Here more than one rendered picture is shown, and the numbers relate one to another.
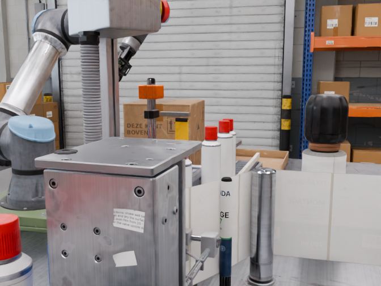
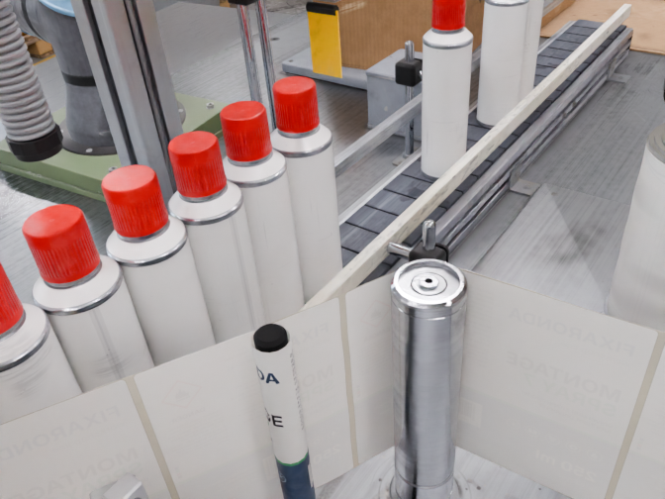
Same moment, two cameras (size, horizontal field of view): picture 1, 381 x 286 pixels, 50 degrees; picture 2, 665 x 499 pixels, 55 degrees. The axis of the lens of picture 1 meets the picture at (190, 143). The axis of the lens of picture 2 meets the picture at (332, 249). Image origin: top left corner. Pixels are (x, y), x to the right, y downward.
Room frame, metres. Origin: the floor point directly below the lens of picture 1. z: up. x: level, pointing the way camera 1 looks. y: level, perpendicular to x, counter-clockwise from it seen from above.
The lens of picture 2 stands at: (0.39, -0.16, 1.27)
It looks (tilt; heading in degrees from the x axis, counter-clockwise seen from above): 37 degrees down; 21
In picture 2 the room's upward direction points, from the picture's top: 5 degrees counter-clockwise
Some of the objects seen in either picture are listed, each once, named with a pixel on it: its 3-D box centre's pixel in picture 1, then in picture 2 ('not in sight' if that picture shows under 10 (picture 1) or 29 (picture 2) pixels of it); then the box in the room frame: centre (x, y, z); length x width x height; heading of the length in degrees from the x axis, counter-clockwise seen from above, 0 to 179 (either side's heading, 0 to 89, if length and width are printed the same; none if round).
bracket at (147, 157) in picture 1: (127, 151); not in sight; (0.39, 0.06, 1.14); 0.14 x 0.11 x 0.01; 162
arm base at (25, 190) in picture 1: (35, 182); (113, 92); (1.11, 0.44, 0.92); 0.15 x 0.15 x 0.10
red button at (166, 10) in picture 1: (159, 11); not in sight; (0.74, 0.05, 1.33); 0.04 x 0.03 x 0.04; 37
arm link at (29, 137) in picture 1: (30, 141); (85, 9); (1.11, 0.44, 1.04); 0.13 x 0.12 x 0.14; 63
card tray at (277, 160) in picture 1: (255, 159); (627, 11); (1.77, -0.29, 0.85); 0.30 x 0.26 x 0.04; 162
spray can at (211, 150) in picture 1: (211, 165); (445, 89); (1.05, -0.05, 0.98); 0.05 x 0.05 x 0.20
